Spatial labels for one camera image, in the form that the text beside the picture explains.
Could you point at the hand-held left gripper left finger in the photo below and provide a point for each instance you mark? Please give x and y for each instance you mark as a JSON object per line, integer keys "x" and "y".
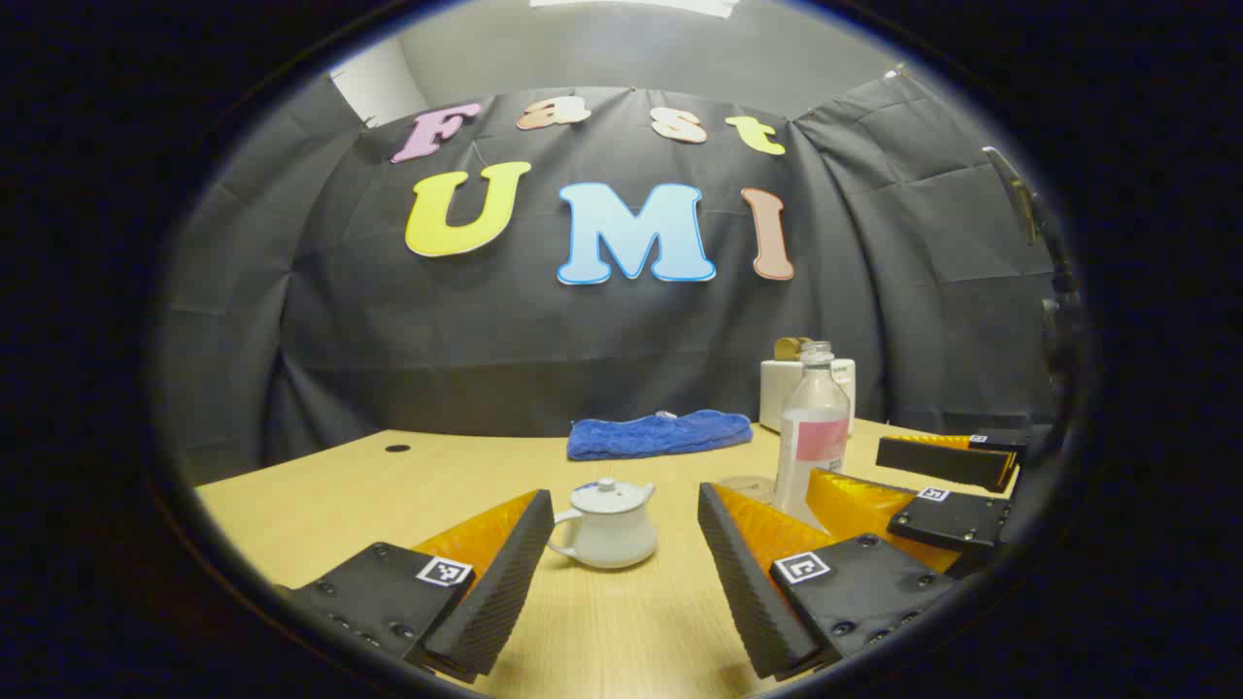
{"x": 505, "y": 582}

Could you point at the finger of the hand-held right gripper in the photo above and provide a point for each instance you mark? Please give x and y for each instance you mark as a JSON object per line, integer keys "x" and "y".
{"x": 947, "y": 524}
{"x": 942, "y": 461}

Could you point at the dark metal stand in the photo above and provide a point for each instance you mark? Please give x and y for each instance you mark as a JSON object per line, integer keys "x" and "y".
{"x": 1054, "y": 291}

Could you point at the round wooden coaster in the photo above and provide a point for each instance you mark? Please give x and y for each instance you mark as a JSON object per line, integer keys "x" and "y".
{"x": 753, "y": 488}

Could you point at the brown bread slice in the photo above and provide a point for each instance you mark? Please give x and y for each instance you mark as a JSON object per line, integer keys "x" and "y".
{"x": 789, "y": 349}

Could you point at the white toaster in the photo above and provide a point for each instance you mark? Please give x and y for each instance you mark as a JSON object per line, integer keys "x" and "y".
{"x": 774, "y": 393}

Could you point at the white teacup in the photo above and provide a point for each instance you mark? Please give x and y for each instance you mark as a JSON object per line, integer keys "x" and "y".
{"x": 607, "y": 539}

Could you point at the blue towel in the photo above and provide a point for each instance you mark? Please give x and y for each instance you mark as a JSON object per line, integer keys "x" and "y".
{"x": 660, "y": 434}

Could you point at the clear water bottle pink label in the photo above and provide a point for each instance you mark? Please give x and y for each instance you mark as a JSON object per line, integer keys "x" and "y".
{"x": 814, "y": 437}

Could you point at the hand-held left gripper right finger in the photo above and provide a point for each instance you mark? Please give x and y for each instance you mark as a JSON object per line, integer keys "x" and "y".
{"x": 743, "y": 582}

